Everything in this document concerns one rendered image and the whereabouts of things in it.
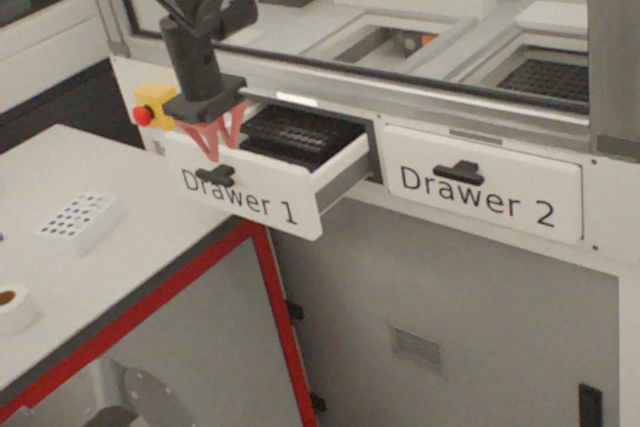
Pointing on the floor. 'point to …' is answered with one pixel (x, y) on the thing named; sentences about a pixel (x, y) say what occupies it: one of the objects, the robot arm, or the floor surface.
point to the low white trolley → (145, 288)
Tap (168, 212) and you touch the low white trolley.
